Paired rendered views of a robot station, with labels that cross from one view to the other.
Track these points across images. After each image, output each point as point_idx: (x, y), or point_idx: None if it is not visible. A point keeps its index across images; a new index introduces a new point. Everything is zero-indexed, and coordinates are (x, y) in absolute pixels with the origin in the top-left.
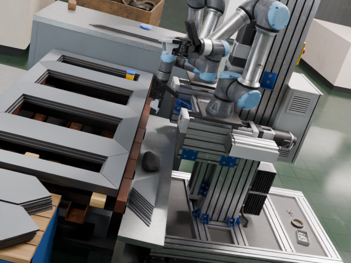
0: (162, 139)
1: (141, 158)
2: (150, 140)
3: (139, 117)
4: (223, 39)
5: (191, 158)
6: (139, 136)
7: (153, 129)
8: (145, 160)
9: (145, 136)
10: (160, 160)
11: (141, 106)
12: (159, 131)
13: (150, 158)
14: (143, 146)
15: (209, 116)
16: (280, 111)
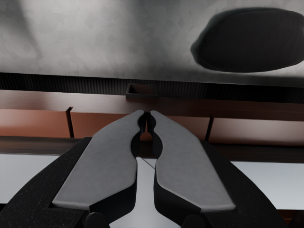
0: (64, 4)
1: (229, 74)
2: (105, 54)
3: (154, 162)
4: None
5: None
6: (290, 132)
7: (12, 44)
8: (272, 64)
9: (84, 69)
10: (260, 11)
11: (19, 161)
12: (7, 20)
13: (259, 50)
14: (157, 71)
15: None
16: None
